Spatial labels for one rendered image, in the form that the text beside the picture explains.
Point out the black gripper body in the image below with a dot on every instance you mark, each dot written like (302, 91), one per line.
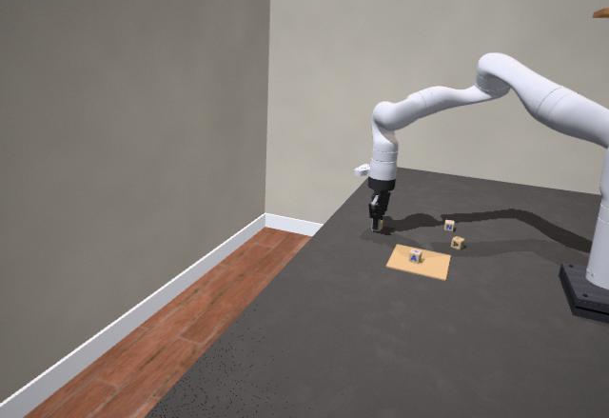
(379, 186)

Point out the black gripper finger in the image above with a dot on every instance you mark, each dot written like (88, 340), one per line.
(385, 204)
(374, 208)

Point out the beige mat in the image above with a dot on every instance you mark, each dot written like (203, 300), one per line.
(433, 264)

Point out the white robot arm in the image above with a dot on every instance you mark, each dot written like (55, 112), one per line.
(553, 105)

